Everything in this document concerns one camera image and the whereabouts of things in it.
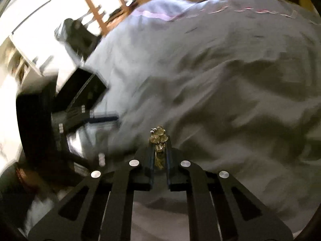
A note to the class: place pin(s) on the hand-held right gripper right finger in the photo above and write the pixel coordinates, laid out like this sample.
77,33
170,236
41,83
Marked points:
168,165

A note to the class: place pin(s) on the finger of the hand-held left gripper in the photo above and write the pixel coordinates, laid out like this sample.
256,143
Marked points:
82,159
100,119

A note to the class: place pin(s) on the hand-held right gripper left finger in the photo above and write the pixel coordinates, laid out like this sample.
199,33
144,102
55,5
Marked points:
150,165

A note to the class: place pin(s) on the black cardboard box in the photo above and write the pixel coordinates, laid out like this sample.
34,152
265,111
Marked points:
82,87

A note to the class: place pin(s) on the black office chair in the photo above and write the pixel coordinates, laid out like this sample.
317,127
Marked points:
77,36

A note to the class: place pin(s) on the grey blue duvet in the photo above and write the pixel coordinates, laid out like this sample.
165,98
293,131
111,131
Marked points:
213,80

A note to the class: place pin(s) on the wooden ladder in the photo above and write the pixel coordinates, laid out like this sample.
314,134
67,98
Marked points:
100,7

